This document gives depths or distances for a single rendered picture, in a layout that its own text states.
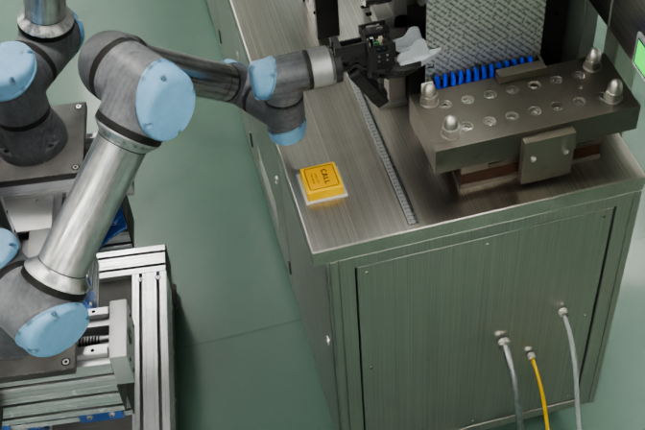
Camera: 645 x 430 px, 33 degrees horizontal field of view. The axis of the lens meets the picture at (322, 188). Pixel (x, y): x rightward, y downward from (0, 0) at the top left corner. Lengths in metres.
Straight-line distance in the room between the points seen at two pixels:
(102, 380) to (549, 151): 0.94
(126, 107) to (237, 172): 1.70
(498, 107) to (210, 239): 1.39
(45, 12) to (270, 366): 1.17
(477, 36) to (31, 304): 0.95
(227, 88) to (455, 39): 0.44
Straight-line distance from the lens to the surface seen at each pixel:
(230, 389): 2.94
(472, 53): 2.15
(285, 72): 2.01
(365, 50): 2.03
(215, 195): 3.38
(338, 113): 2.27
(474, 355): 2.45
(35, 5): 2.31
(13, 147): 2.39
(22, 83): 2.29
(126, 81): 1.76
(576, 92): 2.14
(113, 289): 2.93
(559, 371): 2.63
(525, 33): 2.16
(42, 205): 2.45
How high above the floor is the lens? 2.45
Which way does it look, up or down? 47 degrees down
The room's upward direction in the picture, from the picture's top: 5 degrees counter-clockwise
